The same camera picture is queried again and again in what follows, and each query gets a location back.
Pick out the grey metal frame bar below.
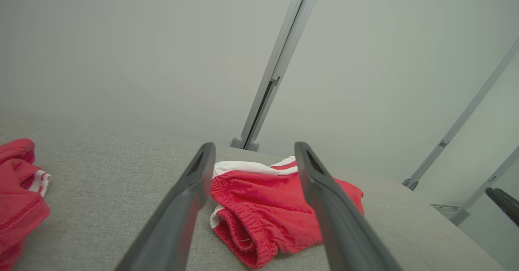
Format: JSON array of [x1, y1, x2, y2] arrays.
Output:
[[449, 145, 519, 226], [401, 38, 519, 191]]

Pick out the red white basketball jersey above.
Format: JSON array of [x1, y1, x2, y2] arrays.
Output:
[[0, 138, 52, 271]]

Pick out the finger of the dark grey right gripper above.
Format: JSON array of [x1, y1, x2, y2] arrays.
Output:
[[485, 187, 519, 228]]

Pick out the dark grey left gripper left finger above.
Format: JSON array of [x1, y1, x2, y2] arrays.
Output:
[[115, 142, 217, 271]]

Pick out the grey partition post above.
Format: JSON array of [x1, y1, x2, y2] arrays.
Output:
[[245, 0, 323, 152], [230, 0, 311, 149]]

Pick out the red shorts with elastic waistband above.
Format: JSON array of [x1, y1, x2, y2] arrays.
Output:
[[209, 156, 365, 269]]

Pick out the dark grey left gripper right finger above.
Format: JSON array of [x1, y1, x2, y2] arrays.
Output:
[[294, 141, 403, 271]]

